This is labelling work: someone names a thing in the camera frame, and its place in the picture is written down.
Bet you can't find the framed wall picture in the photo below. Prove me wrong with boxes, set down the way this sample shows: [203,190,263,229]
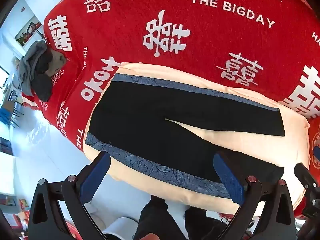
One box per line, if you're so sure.
[14,15,43,47]

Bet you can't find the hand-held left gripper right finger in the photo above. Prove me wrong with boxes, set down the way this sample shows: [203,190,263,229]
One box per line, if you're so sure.
[212,152,297,240]

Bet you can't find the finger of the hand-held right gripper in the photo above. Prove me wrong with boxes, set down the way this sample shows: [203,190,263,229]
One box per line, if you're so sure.
[294,163,320,218]

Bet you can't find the white cylindrical bin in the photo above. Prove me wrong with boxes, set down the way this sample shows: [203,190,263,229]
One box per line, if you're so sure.
[104,216,139,240]

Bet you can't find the blue chair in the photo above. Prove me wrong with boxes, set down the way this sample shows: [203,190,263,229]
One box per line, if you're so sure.
[0,99,25,128]

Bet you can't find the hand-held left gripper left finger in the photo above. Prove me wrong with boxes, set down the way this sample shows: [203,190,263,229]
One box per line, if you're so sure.
[27,151,112,240]

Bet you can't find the cream cushion with blue bands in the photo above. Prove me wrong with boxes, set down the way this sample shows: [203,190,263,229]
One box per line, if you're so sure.
[82,62,312,210]

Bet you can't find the person's dark-clothed legs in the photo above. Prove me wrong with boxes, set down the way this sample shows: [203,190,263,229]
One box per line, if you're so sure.
[134,196,227,240]

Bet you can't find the light grey garment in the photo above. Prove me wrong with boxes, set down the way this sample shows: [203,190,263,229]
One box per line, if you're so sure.
[17,40,49,94]

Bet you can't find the black pants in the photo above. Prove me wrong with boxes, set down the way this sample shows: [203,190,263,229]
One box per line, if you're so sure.
[89,80,285,184]

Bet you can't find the dark grey garment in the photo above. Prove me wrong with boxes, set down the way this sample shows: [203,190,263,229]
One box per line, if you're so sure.
[32,49,67,102]

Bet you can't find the red printed blanket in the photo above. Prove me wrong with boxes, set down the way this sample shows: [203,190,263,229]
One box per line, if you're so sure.
[21,0,320,230]

